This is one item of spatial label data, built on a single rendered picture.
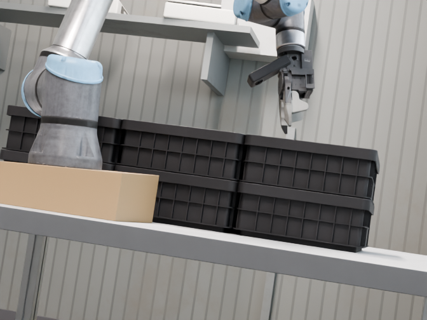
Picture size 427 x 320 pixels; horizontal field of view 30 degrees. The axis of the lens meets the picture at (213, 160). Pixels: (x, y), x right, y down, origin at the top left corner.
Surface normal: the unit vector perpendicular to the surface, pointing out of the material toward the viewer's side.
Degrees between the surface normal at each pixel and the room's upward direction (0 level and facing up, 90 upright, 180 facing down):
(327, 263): 90
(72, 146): 74
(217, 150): 90
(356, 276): 90
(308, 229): 90
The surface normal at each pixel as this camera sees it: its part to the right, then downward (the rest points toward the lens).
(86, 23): 0.37, -0.03
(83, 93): 0.55, 0.04
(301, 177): -0.22, -0.10
